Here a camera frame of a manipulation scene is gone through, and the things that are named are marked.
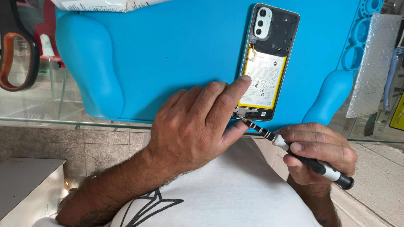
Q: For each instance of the white printed plastic packet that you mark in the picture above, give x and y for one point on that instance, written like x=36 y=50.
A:
x=104 y=4

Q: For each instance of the white cabinet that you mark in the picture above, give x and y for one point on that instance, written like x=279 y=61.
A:
x=28 y=189

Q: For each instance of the red plastic object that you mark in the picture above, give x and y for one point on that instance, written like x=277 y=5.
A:
x=47 y=22

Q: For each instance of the black and white precision screwdriver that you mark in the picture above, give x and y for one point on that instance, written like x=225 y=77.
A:
x=325 y=170

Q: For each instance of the black and orange scissors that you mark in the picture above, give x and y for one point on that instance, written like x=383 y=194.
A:
x=30 y=41

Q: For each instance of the blue silicone repair mat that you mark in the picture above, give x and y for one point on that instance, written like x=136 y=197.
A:
x=164 y=53

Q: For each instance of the smartphone with yellow battery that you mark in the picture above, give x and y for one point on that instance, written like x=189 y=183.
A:
x=268 y=63

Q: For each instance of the person's left hand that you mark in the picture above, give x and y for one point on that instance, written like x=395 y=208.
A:
x=186 y=132

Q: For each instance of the person's right hand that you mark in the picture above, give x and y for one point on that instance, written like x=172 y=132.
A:
x=328 y=148

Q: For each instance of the clear bubble wrap bag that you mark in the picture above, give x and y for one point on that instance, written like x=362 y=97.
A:
x=375 y=63

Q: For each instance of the yellow and black card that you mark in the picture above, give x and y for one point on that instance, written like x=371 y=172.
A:
x=398 y=115

